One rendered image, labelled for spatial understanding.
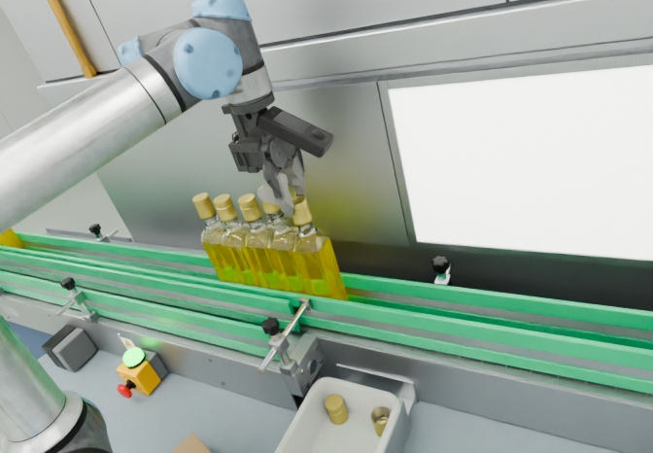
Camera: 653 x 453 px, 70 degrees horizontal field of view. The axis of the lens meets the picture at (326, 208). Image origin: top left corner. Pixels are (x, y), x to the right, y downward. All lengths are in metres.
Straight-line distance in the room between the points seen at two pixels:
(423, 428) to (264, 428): 0.31
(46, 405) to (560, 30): 0.87
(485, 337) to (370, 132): 0.39
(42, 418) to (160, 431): 0.37
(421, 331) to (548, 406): 0.22
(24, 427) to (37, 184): 0.40
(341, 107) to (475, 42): 0.25
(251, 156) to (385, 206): 0.28
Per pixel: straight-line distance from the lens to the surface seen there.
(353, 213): 0.94
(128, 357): 1.19
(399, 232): 0.93
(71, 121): 0.54
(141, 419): 1.20
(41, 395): 0.82
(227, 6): 0.71
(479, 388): 0.89
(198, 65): 0.54
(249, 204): 0.88
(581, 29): 0.72
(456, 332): 0.82
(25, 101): 7.29
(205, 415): 1.12
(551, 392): 0.85
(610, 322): 0.85
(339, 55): 0.81
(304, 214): 0.82
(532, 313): 0.86
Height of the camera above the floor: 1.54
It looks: 30 degrees down
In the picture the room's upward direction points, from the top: 17 degrees counter-clockwise
